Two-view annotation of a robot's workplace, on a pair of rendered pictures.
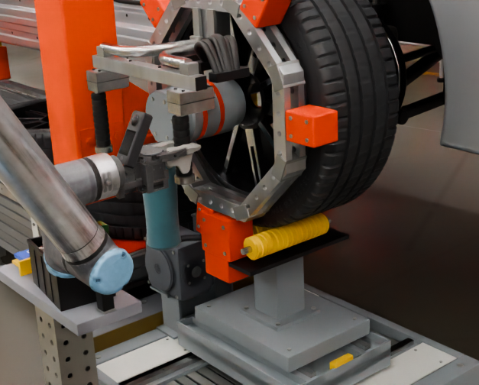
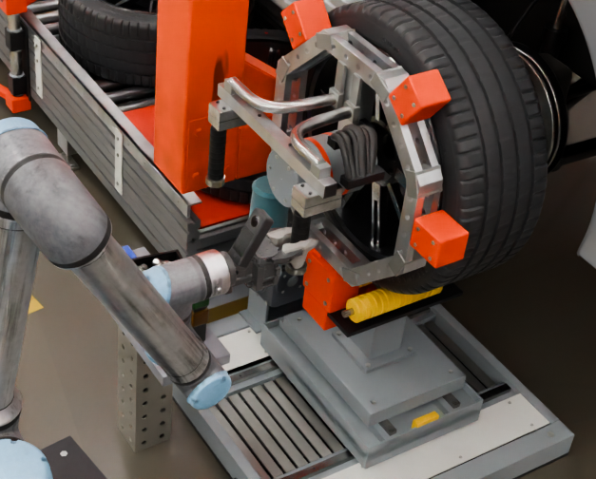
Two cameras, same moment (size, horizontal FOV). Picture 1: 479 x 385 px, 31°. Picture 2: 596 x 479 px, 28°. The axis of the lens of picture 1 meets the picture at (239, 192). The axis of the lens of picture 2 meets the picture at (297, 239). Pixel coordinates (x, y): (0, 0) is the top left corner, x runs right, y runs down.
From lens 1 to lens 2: 0.97 m
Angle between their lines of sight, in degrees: 18
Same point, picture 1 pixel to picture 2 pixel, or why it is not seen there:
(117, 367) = not seen: hidden behind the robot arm
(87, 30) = (215, 18)
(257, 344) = (341, 385)
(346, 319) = (441, 371)
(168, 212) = not seen: hidden behind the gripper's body
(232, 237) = (336, 292)
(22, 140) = (145, 299)
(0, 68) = not seen: outside the picture
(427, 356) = (519, 413)
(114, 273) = (211, 394)
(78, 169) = (190, 277)
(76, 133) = (184, 124)
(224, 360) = (305, 386)
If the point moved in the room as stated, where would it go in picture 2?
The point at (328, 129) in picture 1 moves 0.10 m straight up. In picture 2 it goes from (455, 251) to (464, 210)
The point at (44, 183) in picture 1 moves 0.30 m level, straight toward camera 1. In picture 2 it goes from (160, 332) to (168, 464)
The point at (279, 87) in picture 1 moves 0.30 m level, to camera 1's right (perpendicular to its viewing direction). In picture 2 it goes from (413, 196) to (563, 216)
